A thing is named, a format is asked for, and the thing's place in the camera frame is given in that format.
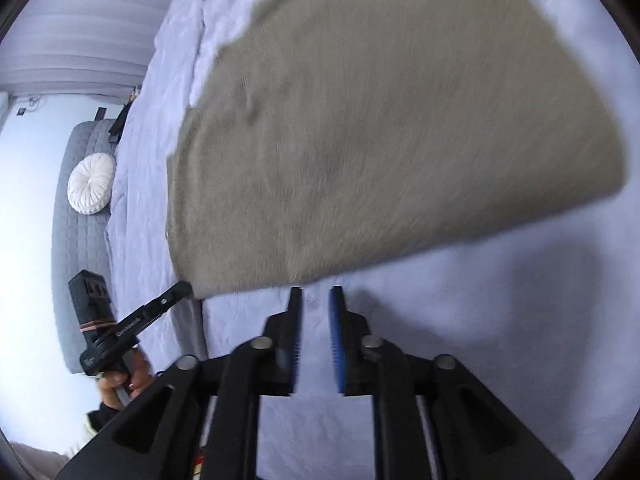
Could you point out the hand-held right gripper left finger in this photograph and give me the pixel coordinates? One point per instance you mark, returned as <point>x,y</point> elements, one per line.
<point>296,340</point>

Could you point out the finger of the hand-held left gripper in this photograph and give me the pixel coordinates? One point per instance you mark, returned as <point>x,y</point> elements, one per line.
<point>160,304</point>

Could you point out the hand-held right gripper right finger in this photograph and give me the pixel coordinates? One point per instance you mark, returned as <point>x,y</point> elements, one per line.
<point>337,340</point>

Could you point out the brown knit sweater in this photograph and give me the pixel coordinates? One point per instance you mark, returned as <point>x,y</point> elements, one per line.
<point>380,130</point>

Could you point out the person's left hand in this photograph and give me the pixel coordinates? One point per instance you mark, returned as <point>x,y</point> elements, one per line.
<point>141,375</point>

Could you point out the grey quilted headboard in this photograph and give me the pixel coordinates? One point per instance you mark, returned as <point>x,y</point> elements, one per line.
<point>80,260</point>

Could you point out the white round pleated pillow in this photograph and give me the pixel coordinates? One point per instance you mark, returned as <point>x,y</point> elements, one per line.
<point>91,184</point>

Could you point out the lilac fleece blanket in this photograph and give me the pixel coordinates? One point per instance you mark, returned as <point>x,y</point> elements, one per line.
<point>500,335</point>

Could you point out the grey curtain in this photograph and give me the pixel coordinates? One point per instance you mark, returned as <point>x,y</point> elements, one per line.
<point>90,25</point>

